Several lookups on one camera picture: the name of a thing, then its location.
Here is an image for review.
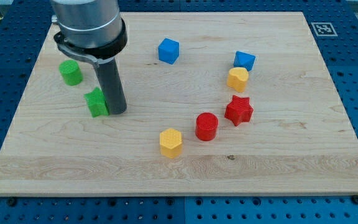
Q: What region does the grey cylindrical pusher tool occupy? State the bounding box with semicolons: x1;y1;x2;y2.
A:
95;57;127;114

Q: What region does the green star block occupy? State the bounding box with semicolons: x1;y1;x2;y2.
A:
84;87;109;118

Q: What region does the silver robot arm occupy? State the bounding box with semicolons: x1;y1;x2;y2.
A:
50;0;127;114

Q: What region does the red star block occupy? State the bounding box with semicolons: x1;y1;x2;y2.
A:
224;95;254;126

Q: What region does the green cylinder block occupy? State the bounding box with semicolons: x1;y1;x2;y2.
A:
58;60;83;86

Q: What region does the blue cube block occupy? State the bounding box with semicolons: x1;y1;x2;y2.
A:
158;38;180;65

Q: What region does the yellow hexagon block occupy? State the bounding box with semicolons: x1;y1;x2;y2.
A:
160;128;183;159

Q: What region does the red cylinder block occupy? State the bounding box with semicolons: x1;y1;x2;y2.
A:
195;112;219;141

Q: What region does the wooden board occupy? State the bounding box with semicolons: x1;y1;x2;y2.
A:
0;12;358;197

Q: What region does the yellow heart block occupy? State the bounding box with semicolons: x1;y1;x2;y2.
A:
226;67;249;93

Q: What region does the blue diamond block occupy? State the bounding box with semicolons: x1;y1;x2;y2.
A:
233;51;256;71

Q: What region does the white fiducial marker tag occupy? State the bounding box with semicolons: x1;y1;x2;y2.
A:
311;22;337;37

